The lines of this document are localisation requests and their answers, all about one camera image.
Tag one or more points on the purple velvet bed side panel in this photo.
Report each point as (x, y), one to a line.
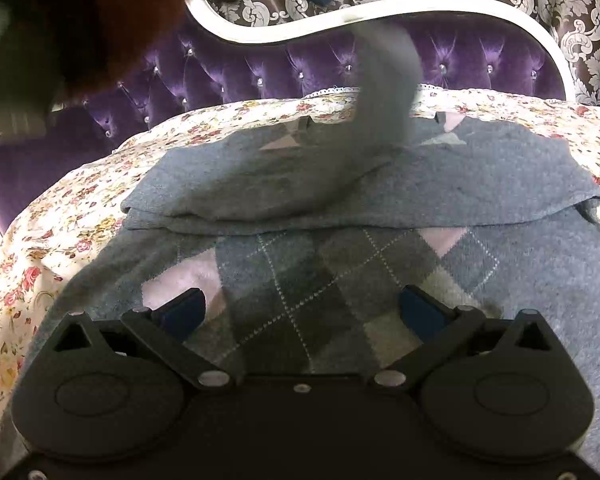
(30, 170)

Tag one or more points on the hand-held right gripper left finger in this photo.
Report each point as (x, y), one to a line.
(182, 311)

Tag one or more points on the purple tufted headboard white frame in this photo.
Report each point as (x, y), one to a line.
(305, 60)

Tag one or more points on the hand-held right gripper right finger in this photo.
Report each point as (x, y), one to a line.
(421, 311)

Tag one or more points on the person's left forearm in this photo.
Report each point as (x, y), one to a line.
(130, 25)

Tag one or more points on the floral bedspread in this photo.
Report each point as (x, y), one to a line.
(80, 195)

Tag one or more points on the grey argyle sweater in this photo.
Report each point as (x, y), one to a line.
(330, 185)

